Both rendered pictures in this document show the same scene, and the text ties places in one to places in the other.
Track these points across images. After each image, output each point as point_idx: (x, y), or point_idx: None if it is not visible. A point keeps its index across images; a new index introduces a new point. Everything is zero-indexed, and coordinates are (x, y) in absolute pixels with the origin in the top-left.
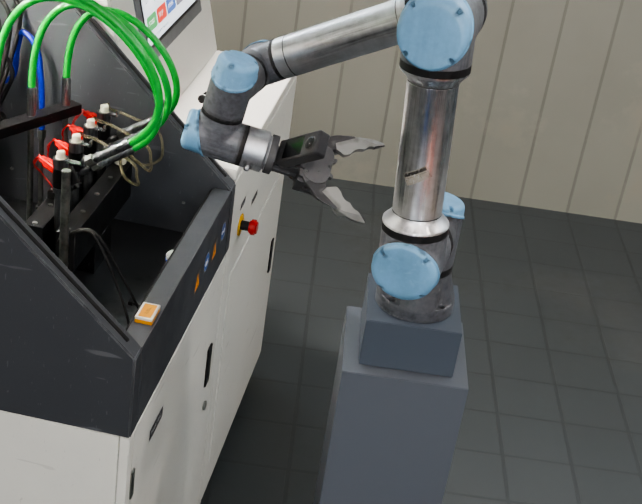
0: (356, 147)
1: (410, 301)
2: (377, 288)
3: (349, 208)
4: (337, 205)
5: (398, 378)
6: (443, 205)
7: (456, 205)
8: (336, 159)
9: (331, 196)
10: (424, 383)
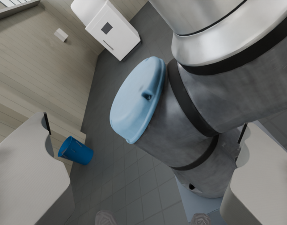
0: (36, 151)
1: (236, 135)
2: (227, 186)
3: (261, 140)
4: None
5: None
6: (149, 60)
7: (141, 62)
8: (96, 217)
9: None
10: (272, 136)
